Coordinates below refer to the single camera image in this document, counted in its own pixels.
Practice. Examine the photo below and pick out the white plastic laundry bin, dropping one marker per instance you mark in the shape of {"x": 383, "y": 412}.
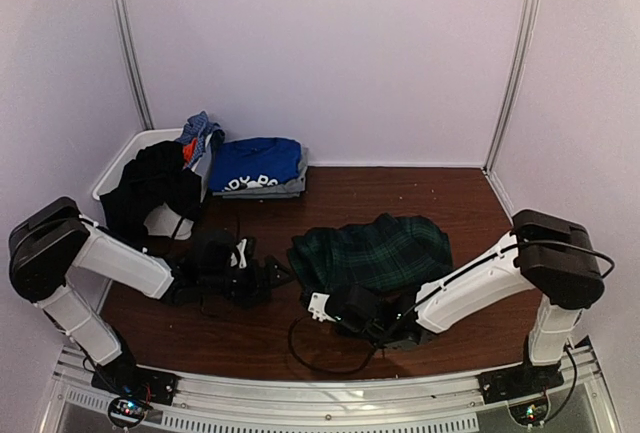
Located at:
{"x": 146, "y": 138}

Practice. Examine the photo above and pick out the black garment in bin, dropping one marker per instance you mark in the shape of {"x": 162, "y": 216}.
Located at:
{"x": 153, "y": 195}

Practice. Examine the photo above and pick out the aluminium frame post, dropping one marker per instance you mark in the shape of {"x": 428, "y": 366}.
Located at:
{"x": 132, "y": 68}
{"x": 527, "y": 22}

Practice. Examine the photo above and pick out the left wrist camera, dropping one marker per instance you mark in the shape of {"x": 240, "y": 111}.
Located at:
{"x": 243, "y": 253}

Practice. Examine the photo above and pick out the front aluminium rail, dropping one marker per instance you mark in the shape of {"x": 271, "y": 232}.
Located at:
{"x": 444, "y": 403}

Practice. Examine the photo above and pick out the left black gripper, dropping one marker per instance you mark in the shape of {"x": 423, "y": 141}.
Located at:
{"x": 258, "y": 287}

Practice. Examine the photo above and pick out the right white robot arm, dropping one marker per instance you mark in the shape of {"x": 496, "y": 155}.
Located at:
{"x": 541, "y": 252}

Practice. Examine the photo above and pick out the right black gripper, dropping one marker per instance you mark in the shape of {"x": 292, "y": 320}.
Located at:
{"x": 377, "y": 294}

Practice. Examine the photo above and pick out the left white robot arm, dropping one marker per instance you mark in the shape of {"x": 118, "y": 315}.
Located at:
{"x": 57, "y": 242}

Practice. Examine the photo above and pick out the blue checkered garment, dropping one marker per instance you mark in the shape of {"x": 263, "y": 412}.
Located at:
{"x": 202, "y": 130}

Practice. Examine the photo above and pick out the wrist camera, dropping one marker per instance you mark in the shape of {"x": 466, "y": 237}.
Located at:
{"x": 317, "y": 308}
{"x": 243, "y": 253}

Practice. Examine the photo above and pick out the left aluminium frame post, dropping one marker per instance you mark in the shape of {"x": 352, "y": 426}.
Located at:
{"x": 132, "y": 68}

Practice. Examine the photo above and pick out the folded grey button shirt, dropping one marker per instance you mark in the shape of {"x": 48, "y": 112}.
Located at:
{"x": 291, "y": 189}

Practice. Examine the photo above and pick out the right aluminium frame post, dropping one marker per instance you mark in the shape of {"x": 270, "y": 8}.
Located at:
{"x": 527, "y": 22}

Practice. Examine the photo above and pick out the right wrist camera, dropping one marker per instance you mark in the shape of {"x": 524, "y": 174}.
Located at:
{"x": 317, "y": 308}

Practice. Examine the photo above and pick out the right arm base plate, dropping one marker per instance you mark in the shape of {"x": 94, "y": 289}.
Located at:
{"x": 518, "y": 381}

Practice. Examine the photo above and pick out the blue t-shirt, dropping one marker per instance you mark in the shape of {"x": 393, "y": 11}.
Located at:
{"x": 255, "y": 163}

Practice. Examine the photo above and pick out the dark green plaid shirt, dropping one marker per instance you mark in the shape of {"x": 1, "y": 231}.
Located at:
{"x": 387, "y": 255}

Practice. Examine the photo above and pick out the orange garment in bin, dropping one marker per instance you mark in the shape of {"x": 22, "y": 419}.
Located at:
{"x": 188, "y": 151}

